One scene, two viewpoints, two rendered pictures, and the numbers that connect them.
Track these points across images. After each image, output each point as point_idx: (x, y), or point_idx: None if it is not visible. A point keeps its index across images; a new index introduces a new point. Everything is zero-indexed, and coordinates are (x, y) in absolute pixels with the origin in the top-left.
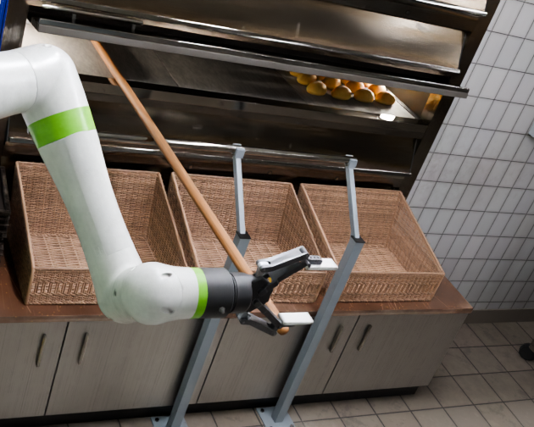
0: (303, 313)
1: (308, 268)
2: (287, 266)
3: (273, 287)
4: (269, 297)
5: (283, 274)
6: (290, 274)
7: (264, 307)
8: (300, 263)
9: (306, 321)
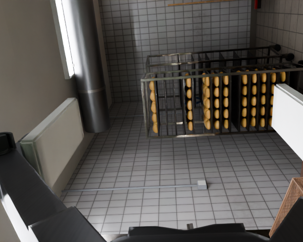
0: (278, 126)
1: (24, 138)
2: (13, 218)
3: (83, 225)
4: (204, 229)
5: (16, 208)
6: (36, 181)
7: (288, 219)
8: None
9: (284, 93)
